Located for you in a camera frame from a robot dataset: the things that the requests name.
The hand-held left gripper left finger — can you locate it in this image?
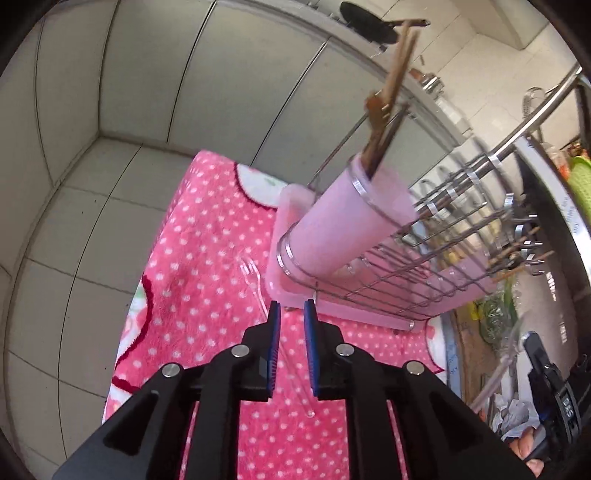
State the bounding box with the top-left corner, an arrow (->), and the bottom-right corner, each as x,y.
52,300 -> 282,480

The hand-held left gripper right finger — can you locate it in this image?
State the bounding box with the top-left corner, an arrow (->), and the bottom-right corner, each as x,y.
303,298 -> 537,480

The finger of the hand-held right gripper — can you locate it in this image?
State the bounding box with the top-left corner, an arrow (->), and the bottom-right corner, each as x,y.
523,331 -> 553,371

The clear plastic spoon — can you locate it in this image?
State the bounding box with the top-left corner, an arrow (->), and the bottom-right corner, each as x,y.
471,314 -> 532,412

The clear plastic fork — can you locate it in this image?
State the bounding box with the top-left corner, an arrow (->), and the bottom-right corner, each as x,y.
238,258 -> 318,419

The pink plastic utensil cup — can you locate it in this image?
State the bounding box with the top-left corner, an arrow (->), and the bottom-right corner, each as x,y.
281,154 -> 422,278

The dark metal spoon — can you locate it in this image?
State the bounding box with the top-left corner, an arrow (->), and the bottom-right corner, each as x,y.
369,102 -> 411,180

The person's right hand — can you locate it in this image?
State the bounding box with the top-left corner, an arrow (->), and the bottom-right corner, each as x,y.
507,425 -> 551,479

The pink plastic drip tray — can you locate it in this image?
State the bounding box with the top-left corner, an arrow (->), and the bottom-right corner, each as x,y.
265,184 -> 503,331

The white crumpled plastic bag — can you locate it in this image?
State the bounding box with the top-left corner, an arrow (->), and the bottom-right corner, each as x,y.
492,398 -> 542,441

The clear container of vegetables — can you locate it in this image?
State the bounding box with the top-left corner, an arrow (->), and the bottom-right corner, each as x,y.
471,281 -> 520,344

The cardboard box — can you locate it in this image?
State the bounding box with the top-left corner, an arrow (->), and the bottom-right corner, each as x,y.
449,302 -> 511,404

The pink polka dot blanket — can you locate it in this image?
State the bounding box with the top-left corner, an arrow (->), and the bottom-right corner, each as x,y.
104,150 -> 452,480

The green plastic basket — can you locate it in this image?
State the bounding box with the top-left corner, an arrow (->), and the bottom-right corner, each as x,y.
569,156 -> 591,200

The black frying pan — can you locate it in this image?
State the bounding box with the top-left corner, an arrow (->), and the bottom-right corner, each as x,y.
340,1 -> 431,45

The metal wire dish rack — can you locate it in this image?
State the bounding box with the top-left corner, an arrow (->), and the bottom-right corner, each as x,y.
276,62 -> 586,334

